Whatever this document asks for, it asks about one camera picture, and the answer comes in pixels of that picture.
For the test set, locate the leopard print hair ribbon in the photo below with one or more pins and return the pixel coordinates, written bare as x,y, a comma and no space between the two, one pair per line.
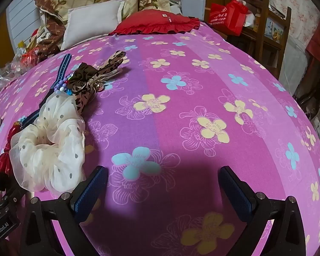
113,58

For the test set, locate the pale floral curtain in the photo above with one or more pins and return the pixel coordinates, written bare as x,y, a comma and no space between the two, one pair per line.
293,10

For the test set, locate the white polka dot scrunchie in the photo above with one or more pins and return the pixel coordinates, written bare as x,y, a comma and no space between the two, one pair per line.
61,165

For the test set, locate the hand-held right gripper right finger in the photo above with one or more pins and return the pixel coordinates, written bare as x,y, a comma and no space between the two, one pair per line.
234,192

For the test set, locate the brown floral blanket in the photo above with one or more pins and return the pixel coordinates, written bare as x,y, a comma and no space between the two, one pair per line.
49,8

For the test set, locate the red shopping bag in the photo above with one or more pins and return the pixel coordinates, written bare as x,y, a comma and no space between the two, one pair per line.
229,16

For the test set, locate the red satin scrunchie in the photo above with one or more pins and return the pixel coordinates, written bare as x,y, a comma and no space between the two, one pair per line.
2,160

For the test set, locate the clear plastic bags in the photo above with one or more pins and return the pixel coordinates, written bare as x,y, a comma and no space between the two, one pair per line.
16,66

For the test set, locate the wooden chair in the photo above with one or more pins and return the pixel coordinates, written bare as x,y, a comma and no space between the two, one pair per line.
261,32

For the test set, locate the white pillow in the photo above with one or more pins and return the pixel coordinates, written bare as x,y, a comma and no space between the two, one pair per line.
93,18

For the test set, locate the blue striped headband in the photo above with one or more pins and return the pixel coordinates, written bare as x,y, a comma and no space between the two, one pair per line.
65,64

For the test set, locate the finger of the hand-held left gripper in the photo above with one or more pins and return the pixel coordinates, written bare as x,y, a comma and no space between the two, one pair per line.
0,184

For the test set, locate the brown scrunchie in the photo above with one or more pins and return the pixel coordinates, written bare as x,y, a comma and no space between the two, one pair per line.
82,72

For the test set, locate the red ruffled cushion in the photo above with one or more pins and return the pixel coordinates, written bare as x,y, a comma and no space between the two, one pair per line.
154,18

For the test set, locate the white slatted headboard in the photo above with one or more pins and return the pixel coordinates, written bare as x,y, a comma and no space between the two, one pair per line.
21,13

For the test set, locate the pink floral bed sheet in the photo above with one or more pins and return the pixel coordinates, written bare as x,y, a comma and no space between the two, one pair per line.
176,98

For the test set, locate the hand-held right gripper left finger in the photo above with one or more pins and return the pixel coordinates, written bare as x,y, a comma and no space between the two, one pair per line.
90,189

